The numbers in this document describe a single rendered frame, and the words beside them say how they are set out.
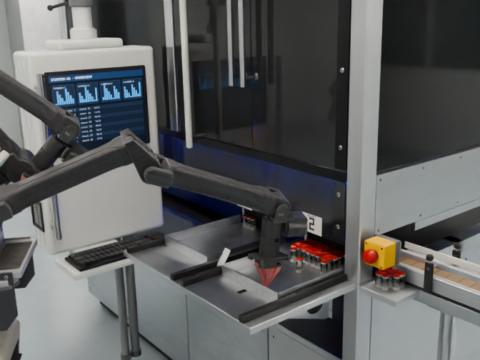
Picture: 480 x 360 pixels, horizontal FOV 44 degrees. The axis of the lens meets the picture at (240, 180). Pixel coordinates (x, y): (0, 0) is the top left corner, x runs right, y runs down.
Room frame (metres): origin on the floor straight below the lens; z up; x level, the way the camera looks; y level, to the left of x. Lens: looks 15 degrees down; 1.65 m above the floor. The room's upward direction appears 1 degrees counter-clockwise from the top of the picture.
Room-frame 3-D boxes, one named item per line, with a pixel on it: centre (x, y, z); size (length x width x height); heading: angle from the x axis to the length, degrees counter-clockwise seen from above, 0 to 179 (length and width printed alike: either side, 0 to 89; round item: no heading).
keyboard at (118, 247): (2.07, 0.45, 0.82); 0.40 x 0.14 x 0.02; 128
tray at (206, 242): (1.95, 0.06, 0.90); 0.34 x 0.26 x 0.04; 128
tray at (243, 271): (1.68, -0.15, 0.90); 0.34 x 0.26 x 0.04; 128
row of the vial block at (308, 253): (1.74, -0.22, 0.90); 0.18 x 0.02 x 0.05; 38
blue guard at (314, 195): (2.40, 0.29, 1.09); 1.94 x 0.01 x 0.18; 38
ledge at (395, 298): (1.57, -0.44, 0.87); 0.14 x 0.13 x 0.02; 128
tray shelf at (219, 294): (1.78, 0.01, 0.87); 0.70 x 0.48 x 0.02; 38
